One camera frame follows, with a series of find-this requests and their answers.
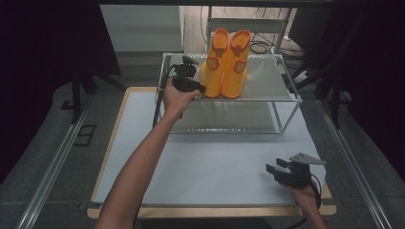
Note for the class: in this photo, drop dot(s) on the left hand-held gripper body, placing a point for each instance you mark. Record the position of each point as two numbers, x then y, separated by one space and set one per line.
184 71

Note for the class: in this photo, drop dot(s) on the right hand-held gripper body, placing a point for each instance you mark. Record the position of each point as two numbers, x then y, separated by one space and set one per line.
299 173

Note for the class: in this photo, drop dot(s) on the yellow duck rain boot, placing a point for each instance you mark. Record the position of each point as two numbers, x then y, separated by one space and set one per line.
235 70
215 70

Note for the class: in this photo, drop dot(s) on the metal two-shelf shoe rack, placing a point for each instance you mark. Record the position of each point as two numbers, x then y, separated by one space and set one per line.
270 79

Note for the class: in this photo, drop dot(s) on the person's right hand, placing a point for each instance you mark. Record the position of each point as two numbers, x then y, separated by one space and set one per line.
302 195

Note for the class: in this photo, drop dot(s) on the person's left hand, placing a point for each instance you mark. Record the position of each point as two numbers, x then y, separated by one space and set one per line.
176 100

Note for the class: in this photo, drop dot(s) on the white table mat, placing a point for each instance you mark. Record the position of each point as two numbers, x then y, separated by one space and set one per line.
223 168

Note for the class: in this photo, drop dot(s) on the white cabinet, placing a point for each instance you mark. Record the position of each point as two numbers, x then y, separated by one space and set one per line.
143 28

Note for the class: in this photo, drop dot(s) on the black stand legs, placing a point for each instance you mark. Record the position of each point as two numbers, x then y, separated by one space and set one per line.
76 95
334 101

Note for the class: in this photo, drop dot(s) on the dark curtain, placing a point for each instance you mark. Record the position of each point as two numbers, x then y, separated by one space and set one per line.
38 63
375 79

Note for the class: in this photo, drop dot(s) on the aluminium rail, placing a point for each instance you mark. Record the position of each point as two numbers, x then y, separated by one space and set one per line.
54 165
353 171

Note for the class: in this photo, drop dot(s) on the grey metal stand frame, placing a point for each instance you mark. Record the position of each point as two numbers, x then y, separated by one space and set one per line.
264 25

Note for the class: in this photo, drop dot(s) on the black floor bracket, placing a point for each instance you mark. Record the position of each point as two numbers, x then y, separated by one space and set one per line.
85 135

